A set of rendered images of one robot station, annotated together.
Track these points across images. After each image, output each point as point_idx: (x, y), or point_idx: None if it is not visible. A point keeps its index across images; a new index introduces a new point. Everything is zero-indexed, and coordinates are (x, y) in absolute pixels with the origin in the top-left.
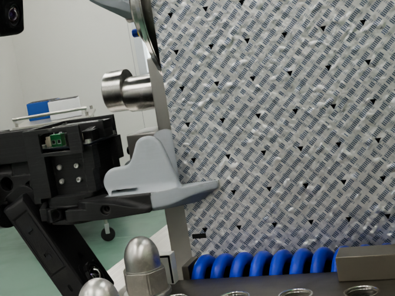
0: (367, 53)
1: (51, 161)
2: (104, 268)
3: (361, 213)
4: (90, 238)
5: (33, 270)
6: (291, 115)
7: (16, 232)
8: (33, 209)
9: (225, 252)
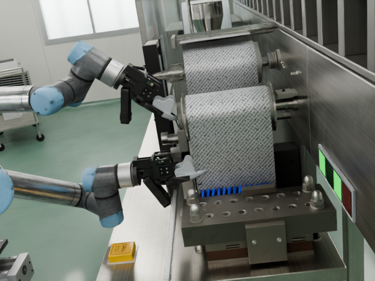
0: (246, 137)
1: (158, 167)
2: (45, 158)
3: (244, 176)
4: (29, 140)
5: (1, 161)
6: (226, 153)
7: None
8: (152, 180)
9: (207, 188)
